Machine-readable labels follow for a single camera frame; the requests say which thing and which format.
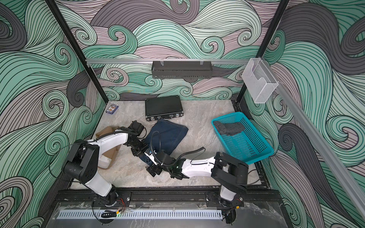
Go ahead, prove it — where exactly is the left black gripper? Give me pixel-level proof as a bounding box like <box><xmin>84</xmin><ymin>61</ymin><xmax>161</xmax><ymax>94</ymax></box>
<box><xmin>128</xmin><ymin>139</ymin><xmax>150</xmax><ymax>156</ymax></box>

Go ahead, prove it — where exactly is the dark blue denim skirt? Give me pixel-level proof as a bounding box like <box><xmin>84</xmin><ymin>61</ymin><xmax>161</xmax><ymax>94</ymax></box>
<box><xmin>145</xmin><ymin>120</ymin><xmax>189</xmax><ymax>155</ymax></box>

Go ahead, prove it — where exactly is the grey polka dot skirt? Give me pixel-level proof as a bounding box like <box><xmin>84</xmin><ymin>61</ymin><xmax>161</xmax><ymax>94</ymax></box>
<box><xmin>213</xmin><ymin>121</ymin><xmax>245</xmax><ymax>136</ymax></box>

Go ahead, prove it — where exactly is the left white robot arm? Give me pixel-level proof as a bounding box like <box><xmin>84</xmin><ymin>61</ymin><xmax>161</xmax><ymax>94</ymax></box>
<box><xmin>62</xmin><ymin>121</ymin><xmax>148</xmax><ymax>207</ymax></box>

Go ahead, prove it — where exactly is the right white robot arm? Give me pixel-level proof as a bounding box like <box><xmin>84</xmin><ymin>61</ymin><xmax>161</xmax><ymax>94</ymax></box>
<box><xmin>144</xmin><ymin>147</ymin><xmax>249</xmax><ymax>201</ymax></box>

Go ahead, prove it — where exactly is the purple card box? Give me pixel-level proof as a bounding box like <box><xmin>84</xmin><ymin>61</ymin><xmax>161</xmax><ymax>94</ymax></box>
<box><xmin>106</xmin><ymin>104</ymin><xmax>119</xmax><ymax>115</ymax></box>

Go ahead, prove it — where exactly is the tan brown skirt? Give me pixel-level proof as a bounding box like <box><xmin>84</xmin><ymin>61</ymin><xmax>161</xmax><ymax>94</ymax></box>
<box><xmin>94</xmin><ymin>125</ymin><xmax>123</xmax><ymax>170</ymax></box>

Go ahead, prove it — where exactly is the black hard case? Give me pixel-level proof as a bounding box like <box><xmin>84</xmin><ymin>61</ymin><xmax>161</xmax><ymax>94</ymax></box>
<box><xmin>144</xmin><ymin>95</ymin><xmax>184</xmax><ymax>121</ymax></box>

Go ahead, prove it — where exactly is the teal plastic basket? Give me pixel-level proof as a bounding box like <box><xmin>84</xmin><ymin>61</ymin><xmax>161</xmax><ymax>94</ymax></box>
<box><xmin>211</xmin><ymin>112</ymin><xmax>274</xmax><ymax>164</ymax></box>

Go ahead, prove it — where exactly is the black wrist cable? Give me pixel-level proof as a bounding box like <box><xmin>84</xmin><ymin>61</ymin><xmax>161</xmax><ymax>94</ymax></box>
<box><xmin>149</xmin><ymin>130</ymin><xmax>206</xmax><ymax>166</ymax></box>

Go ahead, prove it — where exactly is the grey perforated wall shelf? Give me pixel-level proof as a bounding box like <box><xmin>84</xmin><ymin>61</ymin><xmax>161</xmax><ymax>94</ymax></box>
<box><xmin>151</xmin><ymin>61</ymin><xmax>213</xmax><ymax>79</ymax></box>

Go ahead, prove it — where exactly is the aluminium back rail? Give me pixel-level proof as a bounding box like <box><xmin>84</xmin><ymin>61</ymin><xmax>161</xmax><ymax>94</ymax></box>
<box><xmin>86</xmin><ymin>58</ymin><xmax>249</xmax><ymax>65</ymax></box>

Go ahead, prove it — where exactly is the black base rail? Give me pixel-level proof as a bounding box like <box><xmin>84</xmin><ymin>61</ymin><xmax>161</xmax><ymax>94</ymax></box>
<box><xmin>51</xmin><ymin>186</ymin><xmax>283</xmax><ymax>207</ymax></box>

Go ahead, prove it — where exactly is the black left corner post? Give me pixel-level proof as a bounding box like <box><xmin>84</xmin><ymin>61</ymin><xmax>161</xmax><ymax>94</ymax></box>
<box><xmin>45</xmin><ymin>0</ymin><xmax>109</xmax><ymax>104</ymax></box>

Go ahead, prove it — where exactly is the black corner post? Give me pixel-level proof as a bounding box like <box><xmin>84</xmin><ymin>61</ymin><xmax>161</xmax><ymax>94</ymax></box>
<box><xmin>236</xmin><ymin>1</ymin><xmax>289</xmax><ymax>104</ymax></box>
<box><xmin>45</xmin><ymin>0</ymin><xmax>109</xmax><ymax>104</ymax></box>

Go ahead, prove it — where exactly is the black right corner post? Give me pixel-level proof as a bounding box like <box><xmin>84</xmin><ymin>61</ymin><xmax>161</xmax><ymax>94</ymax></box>
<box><xmin>236</xmin><ymin>1</ymin><xmax>289</xmax><ymax>104</ymax></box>

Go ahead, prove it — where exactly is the white slotted cable duct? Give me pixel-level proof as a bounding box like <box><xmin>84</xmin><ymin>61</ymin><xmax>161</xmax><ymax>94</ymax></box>
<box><xmin>56</xmin><ymin>209</ymin><xmax>223</xmax><ymax>220</ymax></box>

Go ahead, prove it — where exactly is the clear mesh wall holder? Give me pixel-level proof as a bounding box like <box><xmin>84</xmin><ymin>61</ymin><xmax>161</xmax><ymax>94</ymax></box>
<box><xmin>242</xmin><ymin>58</ymin><xmax>279</xmax><ymax>104</ymax></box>

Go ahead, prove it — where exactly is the aluminium side rail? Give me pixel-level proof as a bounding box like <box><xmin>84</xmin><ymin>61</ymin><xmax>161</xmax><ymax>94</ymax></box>
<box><xmin>262</xmin><ymin>60</ymin><xmax>365</xmax><ymax>218</ymax></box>

